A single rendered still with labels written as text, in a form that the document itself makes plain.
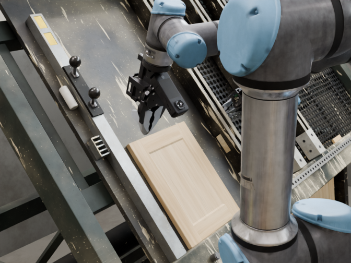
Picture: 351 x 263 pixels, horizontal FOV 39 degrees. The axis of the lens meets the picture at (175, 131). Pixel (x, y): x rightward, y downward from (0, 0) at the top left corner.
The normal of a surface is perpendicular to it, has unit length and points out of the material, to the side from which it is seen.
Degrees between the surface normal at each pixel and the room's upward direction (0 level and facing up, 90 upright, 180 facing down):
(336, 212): 8
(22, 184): 90
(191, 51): 116
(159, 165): 57
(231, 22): 83
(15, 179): 90
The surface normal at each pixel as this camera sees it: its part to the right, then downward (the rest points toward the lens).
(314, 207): 0.00, -0.98
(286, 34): 0.36, 0.31
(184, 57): 0.37, 0.58
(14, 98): 0.59, -0.48
